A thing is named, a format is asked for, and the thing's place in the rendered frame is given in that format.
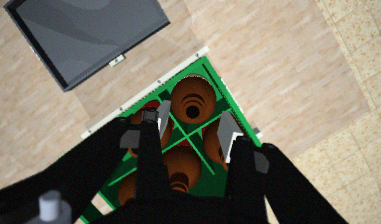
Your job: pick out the green divided crate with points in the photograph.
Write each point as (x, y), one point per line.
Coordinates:
(214, 175)

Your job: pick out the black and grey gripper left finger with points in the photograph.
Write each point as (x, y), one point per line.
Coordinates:
(62, 192)

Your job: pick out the grey square tray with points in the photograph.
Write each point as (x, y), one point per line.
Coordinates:
(72, 38)

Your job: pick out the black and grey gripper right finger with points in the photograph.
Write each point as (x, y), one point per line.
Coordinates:
(291, 196)

